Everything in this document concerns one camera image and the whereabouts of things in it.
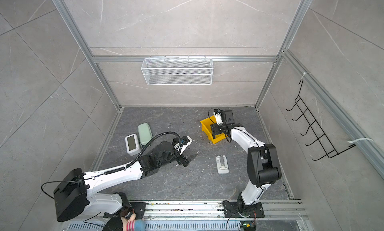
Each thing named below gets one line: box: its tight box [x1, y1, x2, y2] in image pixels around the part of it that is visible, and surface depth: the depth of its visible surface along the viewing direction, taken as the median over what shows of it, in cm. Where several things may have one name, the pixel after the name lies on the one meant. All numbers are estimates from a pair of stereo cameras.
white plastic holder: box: [216, 155, 229, 174], surface depth 90 cm
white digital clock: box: [125, 133, 142, 156], surface depth 95 cm
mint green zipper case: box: [138, 122, 153, 146], surface depth 103 cm
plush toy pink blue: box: [120, 213, 145, 231], surface depth 66 cm
